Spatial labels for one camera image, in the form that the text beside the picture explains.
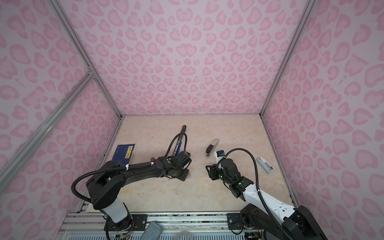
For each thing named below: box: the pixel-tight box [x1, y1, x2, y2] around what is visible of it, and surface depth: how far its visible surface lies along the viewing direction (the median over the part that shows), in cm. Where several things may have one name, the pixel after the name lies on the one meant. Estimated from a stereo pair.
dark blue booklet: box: [112, 144, 136, 165], surface depth 100 cm
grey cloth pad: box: [140, 221, 163, 240], surface depth 70 cm
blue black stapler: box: [172, 125, 187, 157], surface depth 106 cm
